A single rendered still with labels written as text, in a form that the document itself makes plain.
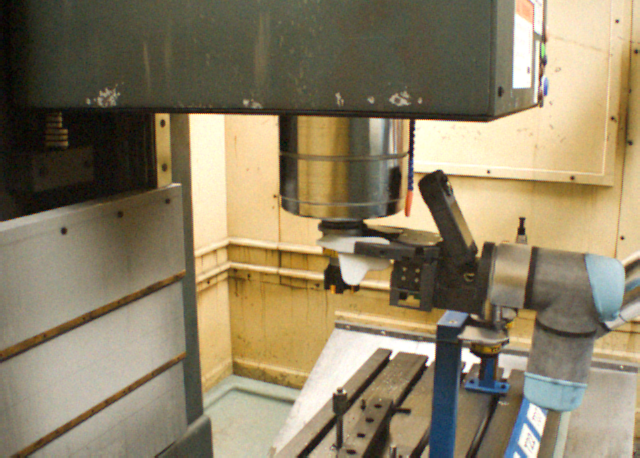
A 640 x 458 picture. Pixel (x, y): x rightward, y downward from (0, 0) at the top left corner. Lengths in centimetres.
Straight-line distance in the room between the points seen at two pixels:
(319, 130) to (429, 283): 22
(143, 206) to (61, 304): 24
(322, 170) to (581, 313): 33
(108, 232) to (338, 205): 47
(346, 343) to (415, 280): 121
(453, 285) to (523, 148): 100
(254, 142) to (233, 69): 131
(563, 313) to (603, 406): 106
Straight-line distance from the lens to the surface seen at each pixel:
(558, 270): 77
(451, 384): 110
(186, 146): 133
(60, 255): 103
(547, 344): 79
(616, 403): 183
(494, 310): 109
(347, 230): 80
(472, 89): 63
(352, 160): 73
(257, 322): 218
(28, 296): 100
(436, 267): 78
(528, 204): 179
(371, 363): 169
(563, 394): 81
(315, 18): 69
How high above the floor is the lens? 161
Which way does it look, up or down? 12 degrees down
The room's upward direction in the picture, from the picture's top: straight up
